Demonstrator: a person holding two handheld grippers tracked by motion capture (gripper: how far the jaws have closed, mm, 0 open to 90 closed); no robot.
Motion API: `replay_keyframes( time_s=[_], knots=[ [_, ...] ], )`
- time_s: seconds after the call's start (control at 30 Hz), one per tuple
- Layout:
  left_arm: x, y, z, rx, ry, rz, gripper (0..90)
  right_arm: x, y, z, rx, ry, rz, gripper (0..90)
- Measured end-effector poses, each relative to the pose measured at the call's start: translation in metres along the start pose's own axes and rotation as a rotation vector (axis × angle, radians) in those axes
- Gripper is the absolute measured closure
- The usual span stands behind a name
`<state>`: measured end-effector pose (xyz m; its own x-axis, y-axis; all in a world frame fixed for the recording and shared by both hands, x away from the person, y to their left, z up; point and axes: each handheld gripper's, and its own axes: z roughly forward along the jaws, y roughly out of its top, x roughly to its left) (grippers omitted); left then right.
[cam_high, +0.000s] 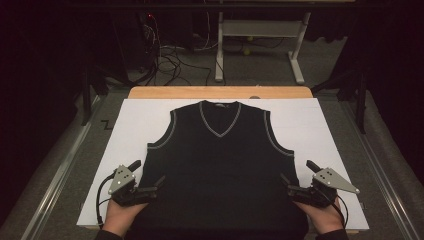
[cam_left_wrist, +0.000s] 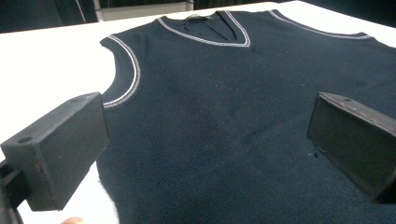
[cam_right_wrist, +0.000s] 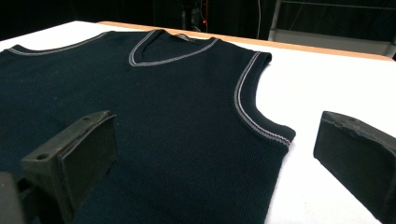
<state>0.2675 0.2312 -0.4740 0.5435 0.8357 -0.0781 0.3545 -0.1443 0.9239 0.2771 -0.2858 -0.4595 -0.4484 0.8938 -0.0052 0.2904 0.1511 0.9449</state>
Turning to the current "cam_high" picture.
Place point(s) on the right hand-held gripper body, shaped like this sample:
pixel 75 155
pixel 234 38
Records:
pixel 328 181

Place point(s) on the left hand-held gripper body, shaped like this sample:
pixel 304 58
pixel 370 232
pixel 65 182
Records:
pixel 121 181

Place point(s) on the black knit vest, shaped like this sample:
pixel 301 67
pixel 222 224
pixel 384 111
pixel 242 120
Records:
pixel 220 173

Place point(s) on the person's left hand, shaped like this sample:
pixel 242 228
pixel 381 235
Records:
pixel 120 218

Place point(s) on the person's right hand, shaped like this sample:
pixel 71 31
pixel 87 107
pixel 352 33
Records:
pixel 326 218

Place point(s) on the white paper sheet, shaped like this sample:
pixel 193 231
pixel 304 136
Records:
pixel 140 126

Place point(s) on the person's right dark sleeve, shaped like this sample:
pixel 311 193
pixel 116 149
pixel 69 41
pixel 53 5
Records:
pixel 333 235

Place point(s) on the person's dark sleeve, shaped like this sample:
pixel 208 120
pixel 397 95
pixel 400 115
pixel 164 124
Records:
pixel 108 236
pixel 333 235

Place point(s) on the person's left dark sleeve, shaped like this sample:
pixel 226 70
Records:
pixel 108 236

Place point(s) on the black metal stand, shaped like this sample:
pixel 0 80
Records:
pixel 87 96
pixel 360 100

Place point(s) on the yellow tennis ball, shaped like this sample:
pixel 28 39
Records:
pixel 246 51
pixel 250 38

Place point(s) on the grey metal floor rail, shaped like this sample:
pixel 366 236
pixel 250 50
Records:
pixel 383 176
pixel 60 173

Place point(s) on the white metal table frame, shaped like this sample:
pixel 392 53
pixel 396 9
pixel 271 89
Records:
pixel 260 28

